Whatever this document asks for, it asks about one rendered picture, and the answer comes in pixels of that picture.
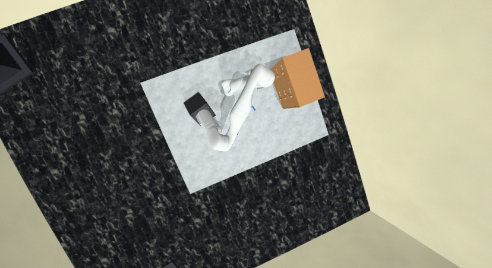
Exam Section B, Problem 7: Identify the brown wooden chest of drawers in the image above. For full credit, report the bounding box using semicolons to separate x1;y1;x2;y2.
271;48;325;109

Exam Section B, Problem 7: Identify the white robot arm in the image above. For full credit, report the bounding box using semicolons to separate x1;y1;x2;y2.
195;64;275;151

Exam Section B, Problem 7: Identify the brown wooden drawer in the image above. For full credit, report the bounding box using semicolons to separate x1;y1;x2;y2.
277;89;287;108
278;60;291;85
281;87;292;108
274;75;280;89
286;84;299;107
273;64;285;87

